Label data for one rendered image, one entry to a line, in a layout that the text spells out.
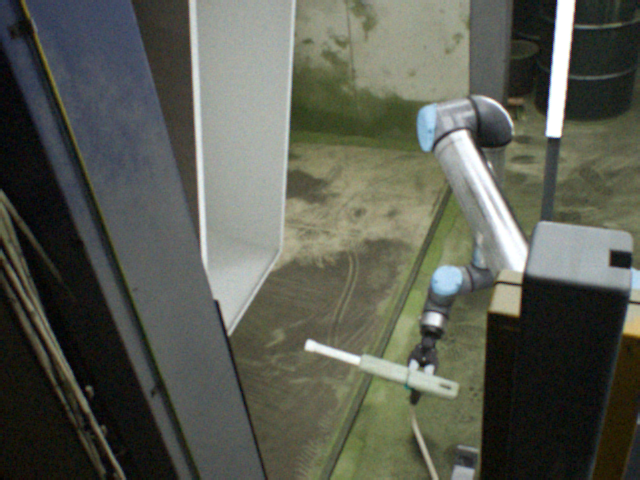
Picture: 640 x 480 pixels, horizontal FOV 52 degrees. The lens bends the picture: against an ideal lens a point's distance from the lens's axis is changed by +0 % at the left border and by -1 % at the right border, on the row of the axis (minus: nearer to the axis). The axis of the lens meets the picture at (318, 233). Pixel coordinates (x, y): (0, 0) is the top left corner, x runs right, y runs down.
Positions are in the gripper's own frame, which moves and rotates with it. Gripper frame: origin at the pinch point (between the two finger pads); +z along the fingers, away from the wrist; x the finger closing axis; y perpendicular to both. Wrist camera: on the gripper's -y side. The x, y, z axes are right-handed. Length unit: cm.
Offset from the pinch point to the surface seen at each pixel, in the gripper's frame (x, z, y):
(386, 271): 25, -68, 61
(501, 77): -2, -190, 53
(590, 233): -7, 43, -162
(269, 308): 68, -34, 58
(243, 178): 75, -49, -14
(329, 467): 20.1, 26.6, 24.4
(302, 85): 107, -186, 87
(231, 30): 79, -67, -63
